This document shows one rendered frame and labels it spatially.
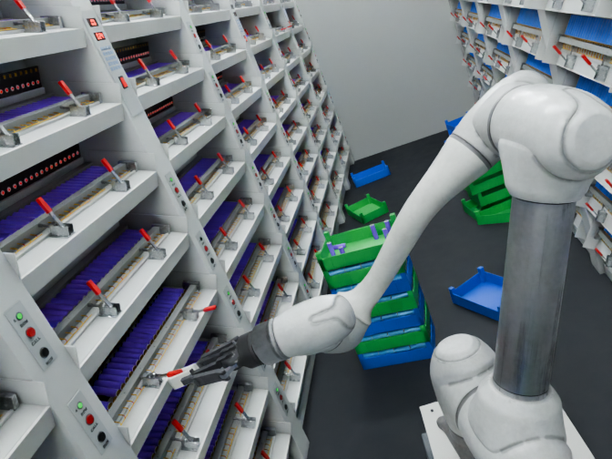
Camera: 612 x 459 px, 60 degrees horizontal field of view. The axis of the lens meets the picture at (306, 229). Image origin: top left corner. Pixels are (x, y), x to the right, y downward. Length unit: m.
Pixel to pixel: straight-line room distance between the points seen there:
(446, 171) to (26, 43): 0.90
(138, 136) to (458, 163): 0.86
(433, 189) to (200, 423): 0.83
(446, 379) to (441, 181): 0.45
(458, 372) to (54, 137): 0.99
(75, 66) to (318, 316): 0.92
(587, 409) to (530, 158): 1.15
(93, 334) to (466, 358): 0.79
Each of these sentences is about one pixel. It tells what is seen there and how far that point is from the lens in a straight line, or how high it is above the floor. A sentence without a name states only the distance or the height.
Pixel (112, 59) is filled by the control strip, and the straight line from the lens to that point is 1.55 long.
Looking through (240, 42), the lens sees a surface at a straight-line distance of 2.82.
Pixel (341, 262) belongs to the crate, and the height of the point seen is 0.50.
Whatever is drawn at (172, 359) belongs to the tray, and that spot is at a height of 0.74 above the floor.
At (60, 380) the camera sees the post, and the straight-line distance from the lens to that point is 1.05.
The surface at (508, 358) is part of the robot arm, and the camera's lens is 1.05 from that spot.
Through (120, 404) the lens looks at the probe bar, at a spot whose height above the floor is 0.77.
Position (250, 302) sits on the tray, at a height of 0.54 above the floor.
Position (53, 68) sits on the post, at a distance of 1.58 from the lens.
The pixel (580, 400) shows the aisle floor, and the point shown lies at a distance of 1.92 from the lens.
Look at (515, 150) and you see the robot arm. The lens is 0.91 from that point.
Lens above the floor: 1.33
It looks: 20 degrees down
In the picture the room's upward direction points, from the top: 23 degrees counter-clockwise
